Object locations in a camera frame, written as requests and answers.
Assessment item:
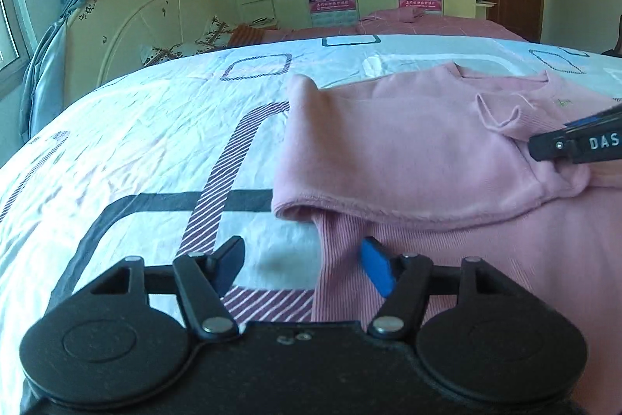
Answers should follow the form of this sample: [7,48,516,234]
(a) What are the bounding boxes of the pink checked bedspread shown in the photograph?
[262,7,535,45]

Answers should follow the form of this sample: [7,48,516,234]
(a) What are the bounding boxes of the patterned white bed sheet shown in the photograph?
[0,33,622,415]

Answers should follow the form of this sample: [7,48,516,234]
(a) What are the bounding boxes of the white round headboard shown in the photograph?
[63,0,244,91]

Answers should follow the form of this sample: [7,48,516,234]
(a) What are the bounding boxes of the pink knit sweater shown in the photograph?
[271,61,622,415]

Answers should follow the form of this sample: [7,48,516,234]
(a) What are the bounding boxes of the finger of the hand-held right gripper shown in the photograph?
[529,114,622,164]
[564,103,622,129]

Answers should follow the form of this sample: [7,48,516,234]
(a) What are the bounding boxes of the pink crumpled cloth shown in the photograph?
[372,7,425,23]

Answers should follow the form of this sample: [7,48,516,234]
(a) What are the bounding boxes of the patterned white pillow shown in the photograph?
[194,16,240,54]

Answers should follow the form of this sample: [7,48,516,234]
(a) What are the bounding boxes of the window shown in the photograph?
[0,0,36,97]

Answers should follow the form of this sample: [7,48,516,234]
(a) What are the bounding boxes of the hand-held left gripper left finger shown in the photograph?
[73,236,245,342]

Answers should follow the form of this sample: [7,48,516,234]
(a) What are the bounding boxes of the orange striped pillow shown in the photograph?
[227,23,266,49]

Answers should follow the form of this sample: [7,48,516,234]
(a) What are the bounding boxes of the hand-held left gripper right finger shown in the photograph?
[360,236,535,341]

